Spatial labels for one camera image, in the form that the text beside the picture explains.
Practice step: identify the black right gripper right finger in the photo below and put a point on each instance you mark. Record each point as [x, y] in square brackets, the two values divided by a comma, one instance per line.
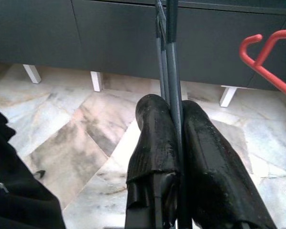
[212, 171]

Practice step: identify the black television console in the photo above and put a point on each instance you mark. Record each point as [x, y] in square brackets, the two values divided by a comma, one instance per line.
[62, 31]

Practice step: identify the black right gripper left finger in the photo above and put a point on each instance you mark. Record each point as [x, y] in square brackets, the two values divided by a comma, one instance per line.
[155, 148]

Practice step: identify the black shirt small white logo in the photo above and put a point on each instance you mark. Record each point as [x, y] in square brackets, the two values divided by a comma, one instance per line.
[19, 186]

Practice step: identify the red plastic hanger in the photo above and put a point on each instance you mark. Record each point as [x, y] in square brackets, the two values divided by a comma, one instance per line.
[271, 77]

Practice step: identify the dark grey plastic hanger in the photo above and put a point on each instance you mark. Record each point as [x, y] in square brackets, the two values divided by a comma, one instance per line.
[172, 71]

